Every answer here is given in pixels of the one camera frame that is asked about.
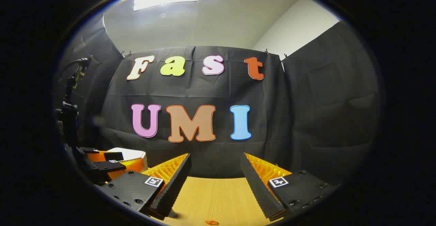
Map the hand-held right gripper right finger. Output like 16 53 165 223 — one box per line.
240 152 341 222

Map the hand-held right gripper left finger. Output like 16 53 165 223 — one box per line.
99 153 192 221

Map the white desktop garbage bin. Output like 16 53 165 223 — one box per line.
106 147 149 172

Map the black backdrop cloth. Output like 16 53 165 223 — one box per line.
53 15 382 185

